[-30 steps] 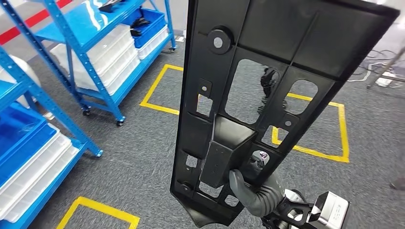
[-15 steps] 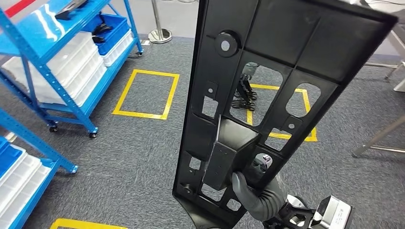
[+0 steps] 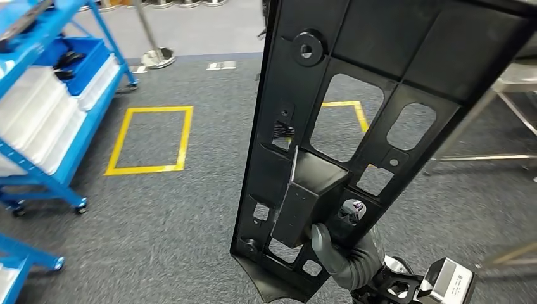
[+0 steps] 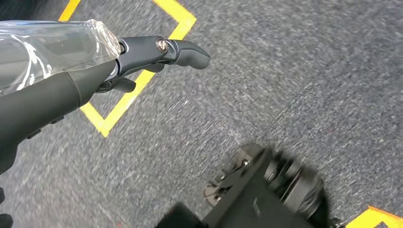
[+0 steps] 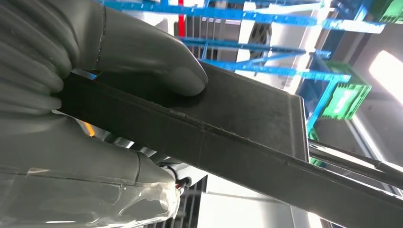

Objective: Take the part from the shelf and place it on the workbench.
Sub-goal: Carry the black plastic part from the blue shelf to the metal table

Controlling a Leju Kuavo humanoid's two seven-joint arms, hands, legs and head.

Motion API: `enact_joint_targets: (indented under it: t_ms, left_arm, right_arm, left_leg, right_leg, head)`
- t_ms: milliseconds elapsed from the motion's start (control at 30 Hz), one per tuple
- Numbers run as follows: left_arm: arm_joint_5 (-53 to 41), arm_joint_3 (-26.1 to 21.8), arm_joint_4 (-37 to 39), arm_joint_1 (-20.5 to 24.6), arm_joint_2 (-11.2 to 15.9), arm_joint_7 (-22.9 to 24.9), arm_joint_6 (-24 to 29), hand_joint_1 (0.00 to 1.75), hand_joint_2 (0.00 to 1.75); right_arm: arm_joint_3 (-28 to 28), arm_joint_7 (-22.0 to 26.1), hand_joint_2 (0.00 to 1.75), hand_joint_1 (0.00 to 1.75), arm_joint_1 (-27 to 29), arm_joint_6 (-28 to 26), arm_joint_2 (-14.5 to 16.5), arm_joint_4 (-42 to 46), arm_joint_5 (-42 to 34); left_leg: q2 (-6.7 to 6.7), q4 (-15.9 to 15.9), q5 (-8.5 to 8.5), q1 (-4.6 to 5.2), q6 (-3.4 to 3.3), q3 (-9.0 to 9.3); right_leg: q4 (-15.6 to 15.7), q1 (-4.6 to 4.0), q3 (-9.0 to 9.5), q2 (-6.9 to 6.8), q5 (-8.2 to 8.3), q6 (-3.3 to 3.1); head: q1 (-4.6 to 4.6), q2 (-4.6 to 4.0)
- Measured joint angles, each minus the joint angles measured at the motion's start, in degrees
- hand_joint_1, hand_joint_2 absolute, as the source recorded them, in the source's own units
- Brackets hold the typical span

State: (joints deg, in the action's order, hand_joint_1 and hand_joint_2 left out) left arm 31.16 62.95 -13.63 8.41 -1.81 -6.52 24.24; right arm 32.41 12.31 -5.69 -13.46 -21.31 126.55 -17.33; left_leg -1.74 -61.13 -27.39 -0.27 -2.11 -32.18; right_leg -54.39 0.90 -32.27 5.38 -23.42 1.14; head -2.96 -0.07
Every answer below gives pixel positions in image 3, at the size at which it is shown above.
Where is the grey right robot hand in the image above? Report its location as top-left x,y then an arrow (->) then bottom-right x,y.
310,199 -> 384,276

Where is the black plastic frame part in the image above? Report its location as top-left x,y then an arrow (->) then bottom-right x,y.
229,0 -> 537,304

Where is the small black plastic part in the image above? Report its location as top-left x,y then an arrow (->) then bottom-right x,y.
53,50 -> 87,80

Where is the blue plastic bin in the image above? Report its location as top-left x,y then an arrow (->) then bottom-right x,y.
35,37 -> 111,98

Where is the white plastic crate stack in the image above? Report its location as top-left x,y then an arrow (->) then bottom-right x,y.
0,65 -> 87,177

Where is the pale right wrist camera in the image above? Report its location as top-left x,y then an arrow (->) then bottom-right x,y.
413,256 -> 478,304

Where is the chrome stanchion post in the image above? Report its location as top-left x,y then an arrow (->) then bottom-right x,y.
133,0 -> 176,70

